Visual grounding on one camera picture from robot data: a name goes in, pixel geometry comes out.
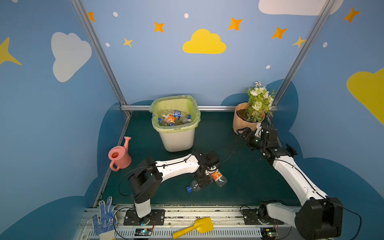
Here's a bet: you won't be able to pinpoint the clear bottle orange label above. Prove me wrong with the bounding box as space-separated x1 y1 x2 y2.
210 169 228 188

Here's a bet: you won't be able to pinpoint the clear bottle blue label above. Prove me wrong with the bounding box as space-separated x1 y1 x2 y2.
173 110 181 120
186 180 201 193

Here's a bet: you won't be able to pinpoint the clear bottle orange cap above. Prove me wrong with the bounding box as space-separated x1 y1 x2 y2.
164 114 176 126

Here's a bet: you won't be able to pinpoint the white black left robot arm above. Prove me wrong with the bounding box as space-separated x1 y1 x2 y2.
128 151 220 219

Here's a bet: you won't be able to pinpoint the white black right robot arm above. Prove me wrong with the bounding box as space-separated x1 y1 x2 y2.
236 123 343 240

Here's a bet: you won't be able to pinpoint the white plastic trash bin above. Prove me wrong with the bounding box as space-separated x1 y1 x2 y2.
158 128 196 152

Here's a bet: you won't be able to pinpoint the green bin liner bag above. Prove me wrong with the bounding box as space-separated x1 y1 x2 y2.
149 95 201 133

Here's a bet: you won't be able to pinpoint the white artificial flowers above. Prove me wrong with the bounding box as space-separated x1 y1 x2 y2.
242 81 276 123

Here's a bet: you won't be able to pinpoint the yellow plastic shovel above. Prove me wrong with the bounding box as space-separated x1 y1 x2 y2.
172 217 214 239

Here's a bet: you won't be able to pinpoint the pink plastic watering can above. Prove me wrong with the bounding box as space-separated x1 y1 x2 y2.
108 137 132 172

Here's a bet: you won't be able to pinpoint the blue white work glove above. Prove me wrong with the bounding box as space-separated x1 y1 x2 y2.
92 196 118 240

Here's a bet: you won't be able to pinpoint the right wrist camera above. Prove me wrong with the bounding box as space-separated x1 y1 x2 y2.
255 122 269 137

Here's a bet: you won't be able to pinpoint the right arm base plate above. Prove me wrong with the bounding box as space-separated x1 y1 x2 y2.
240 208 285 225

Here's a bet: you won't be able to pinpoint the white perforated cable duct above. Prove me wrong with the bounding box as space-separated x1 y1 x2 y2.
146 228 263 239

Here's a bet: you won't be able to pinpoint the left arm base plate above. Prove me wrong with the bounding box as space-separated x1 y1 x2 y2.
123 209 165 226

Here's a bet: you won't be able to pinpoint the aluminium rear frame rail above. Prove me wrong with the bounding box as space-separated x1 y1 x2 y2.
120 104 278 112

